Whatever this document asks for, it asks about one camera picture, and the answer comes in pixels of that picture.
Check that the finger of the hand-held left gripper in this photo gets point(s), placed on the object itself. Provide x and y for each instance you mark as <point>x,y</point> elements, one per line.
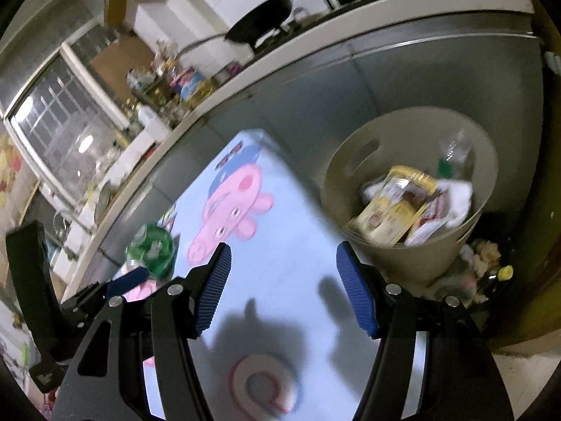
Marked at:
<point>129,281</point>

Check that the yellow and brown carton box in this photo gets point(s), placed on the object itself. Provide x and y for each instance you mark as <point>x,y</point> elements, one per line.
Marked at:
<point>385,215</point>

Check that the green drink can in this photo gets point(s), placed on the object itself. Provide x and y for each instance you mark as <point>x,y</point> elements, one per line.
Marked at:
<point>153,250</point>

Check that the clear plastic wrapper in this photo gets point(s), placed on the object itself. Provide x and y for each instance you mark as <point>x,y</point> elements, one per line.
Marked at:
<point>458,149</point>

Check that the pink foil wrapper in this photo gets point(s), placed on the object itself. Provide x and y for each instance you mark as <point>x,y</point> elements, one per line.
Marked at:
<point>434,208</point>

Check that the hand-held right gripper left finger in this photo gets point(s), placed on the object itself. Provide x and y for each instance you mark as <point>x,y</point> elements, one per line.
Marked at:
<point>212,289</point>

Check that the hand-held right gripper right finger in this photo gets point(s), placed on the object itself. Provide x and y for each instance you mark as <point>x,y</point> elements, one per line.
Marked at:
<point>357,289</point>

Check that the floral cloth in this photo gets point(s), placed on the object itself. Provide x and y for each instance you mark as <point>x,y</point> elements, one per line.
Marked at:
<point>480,267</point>

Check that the black wok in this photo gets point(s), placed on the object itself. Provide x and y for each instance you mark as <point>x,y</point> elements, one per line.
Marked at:
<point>258,22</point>

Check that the row of condiment bottles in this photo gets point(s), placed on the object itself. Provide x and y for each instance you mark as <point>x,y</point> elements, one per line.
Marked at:
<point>162,65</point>

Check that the white plastic bottle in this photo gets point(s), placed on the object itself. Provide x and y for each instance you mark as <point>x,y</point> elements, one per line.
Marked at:
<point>153,120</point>

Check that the yellow oil bottle blue label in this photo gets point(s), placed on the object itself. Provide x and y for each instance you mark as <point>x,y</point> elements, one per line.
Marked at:
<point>190,83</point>

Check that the beige trash bin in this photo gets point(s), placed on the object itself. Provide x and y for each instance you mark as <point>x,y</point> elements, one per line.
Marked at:
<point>416,263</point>

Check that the grey kitchen cabinet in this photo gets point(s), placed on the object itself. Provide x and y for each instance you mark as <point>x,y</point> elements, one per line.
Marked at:
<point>307,87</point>

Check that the kitchen window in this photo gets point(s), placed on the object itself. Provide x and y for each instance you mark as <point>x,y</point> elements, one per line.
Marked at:
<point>65,131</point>

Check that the cartoon pig printed tablecloth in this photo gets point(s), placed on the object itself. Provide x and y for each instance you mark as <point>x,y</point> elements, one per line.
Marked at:
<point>271,245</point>

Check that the wall poster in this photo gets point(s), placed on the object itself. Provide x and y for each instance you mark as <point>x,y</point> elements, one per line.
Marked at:
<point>13,166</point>

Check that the small yellow object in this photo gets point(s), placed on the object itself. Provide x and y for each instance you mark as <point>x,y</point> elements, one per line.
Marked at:
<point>505,273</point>

